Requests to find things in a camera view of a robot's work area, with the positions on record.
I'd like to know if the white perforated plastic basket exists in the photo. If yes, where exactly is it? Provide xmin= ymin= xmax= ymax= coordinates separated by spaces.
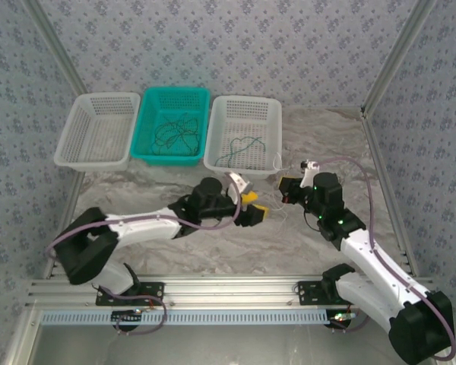
xmin=204 ymin=94 xmax=283 ymax=176
xmin=53 ymin=92 xmax=141 ymax=173

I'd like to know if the teal perforated plastic basket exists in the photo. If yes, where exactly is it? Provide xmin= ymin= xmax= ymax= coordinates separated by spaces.
xmin=130 ymin=87 xmax=211 ymax=167

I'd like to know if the small black circuit board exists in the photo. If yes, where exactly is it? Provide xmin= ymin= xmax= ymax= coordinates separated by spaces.
xmin=111 ymin=309 xmax=144 ymax=325
xmin=328 ymin=309 xmax=359 ymax=328

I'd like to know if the grey metal sheet panel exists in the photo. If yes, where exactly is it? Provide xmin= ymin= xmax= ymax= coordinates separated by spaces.
xmin=30 ymin=322 xmax=438 ymax=365

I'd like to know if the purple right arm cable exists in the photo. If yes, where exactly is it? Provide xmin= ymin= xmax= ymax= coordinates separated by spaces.
xmin=307 ymin=156 xmax=456 ymax=361

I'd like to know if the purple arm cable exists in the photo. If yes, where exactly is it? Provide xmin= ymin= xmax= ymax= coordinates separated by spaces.
xmin=45 ymin=173 xmax=249 ymax=260
xmin=307 ymin=156 xmax=456 ymax=361

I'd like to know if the aluminium frame profile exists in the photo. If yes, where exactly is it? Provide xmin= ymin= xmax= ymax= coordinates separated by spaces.
xmin=360 ymin=0 xmax=440 ymax=113
xmin=359 ymin=108 xmax=456 ymax=365
xmin=2 ymin=94 xmax=88 ymax=365
xmin=24 ymin=0 xmax=87 ymax=98

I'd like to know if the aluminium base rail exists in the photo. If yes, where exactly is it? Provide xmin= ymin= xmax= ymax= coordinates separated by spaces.
xmin=28 ymin=275 xmax=434 ymax=307

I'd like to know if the white slotted cable duct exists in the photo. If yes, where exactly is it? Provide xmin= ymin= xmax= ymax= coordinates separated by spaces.
xmin=41 ymin=308 xmax=350 ymax=326

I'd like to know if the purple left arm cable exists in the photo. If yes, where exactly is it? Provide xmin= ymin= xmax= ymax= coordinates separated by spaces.
xmin=45 ymin=173 xmax=249 ymax=260

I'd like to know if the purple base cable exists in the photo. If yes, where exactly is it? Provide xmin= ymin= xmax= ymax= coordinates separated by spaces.
xmin=113 ymin=292 xmax=169 ymax=336
xmin=328 ymin=300 xmax=373 ymax=334

